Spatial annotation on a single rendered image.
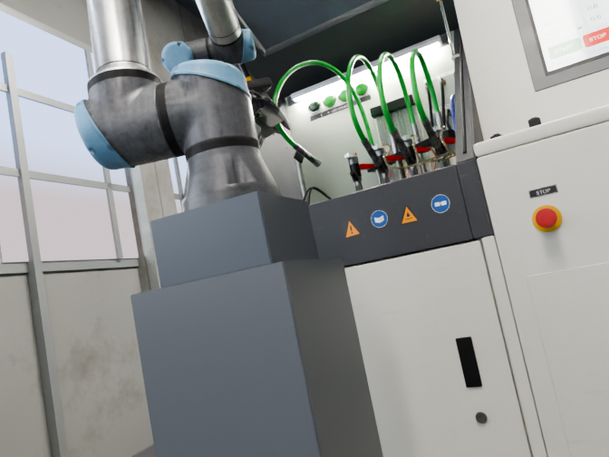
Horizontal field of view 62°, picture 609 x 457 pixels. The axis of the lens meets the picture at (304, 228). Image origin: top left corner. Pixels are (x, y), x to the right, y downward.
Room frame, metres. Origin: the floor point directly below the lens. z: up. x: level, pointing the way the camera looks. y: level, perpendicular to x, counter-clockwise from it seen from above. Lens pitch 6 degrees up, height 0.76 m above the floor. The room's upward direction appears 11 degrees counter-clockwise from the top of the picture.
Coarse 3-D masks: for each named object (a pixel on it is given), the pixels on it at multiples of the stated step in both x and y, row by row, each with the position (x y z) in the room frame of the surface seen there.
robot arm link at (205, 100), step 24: (192, 72) 0.72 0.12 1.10; (216, 72) 0.72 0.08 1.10; (240, 72) 0.75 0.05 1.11; (168, 96) 0.72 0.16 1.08; (192, 96) 0.72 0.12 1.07; (216, 96) 0.72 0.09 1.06; (240, 96) 0.74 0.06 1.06; (168, 120) 0.72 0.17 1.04; (192, 120) 0.72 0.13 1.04; (216, 120) 0.72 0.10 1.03; (240, 120) 0.73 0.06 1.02; (192, 144) 0.73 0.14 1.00
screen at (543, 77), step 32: (512, 0) 1.23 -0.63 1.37; (544, 0) 1.19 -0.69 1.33; (576, 0) 1.15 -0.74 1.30; (608, 0) 1.12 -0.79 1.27; (544, 32) 1.18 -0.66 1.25; (576, 32) 1.14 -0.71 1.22; (608, 32) 1.11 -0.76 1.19; (544, 64) 1.17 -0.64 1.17; (576, 64) 1.13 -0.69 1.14; (608, 64) 1.10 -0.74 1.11
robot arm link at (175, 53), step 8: (200, 40) 1.15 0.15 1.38; (168, 48) 1.12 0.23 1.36; (176, 48) 1.12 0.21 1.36; (184, 48) 1.12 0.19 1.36; (192, 48) 1.14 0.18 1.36; (200, 48) 1.14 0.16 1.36; (168, 56) 1.13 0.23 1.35; (176, 56) 1.13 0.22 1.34; (184, 56) 1.13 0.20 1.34; (192, 56) 1.14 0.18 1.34; (200, 56) 1.14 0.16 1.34; (168, 64) 1.13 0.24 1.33; (176, 64) 1.13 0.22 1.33
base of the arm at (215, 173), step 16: (208, 144) 0.72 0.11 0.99; (224, 144) 0.72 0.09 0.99; (240, 144) 0.73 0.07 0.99; (256, 144) 0.76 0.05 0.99; (192, 160) 0.73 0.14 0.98; (208, 160) 0.72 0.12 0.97; (224, 160) 0.71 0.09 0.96; (240, 160) 0.72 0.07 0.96; (256, 160) 0.74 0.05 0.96; (192, 176) 0.73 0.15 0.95; (208, 176) 0.71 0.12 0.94; (224, 176) 0.70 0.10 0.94; (240, 176) 0.72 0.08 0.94; (256, 176) 0.72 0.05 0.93; (272, 176) 0.77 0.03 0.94; (192, 192) 0.72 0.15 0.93; (208, 192) 0.70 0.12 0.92; (224, 192) 0.70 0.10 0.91; (240, 192) 0.70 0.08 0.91; (272, 192) 0.74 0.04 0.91; (192, 208) 0.72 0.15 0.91
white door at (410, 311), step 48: (384, 288) 1.12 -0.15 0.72; (432, 288) 1.08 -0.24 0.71; (480, 288) 1.03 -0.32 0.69; (384, 336) 1.13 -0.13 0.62; (432, 336) 1.09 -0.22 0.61; (480, 336) 1.04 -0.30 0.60; (384, 384) 1.14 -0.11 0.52; (432, 384) 1.10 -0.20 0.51; (480, 384) 1.05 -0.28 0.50; (384, 432) 1.15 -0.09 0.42; (432, 432) 1.11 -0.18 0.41; (480, 432) 1.06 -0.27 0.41
